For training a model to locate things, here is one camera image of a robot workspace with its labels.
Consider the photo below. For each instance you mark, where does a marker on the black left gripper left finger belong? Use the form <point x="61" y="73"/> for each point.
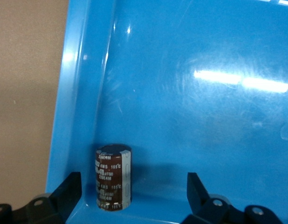
<point x="53" y="207"/>

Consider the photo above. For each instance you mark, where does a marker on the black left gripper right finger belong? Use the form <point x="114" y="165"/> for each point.
<point x="211" y="212"/>

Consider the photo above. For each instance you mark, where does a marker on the brown cylindrical capacitor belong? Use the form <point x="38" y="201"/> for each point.
<point x="111" y="177"/>

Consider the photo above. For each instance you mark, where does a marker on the blue plastic tray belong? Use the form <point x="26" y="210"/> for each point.
<point x="181" y="116"/>

